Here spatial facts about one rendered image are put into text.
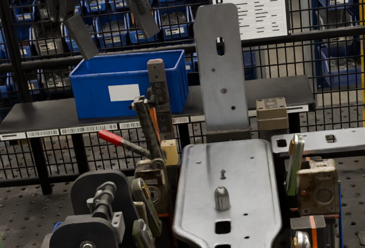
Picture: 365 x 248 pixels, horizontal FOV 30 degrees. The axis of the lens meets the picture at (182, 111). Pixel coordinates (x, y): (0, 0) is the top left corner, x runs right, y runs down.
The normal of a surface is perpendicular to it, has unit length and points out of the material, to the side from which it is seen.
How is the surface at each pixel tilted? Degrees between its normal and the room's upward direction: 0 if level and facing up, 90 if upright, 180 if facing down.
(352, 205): 0
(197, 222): 0
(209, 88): 90
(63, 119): 0
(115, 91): 90
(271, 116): 88
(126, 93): 90
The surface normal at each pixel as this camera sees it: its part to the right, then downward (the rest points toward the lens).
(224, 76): -0.06, 0.39
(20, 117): -0.13, -0.92
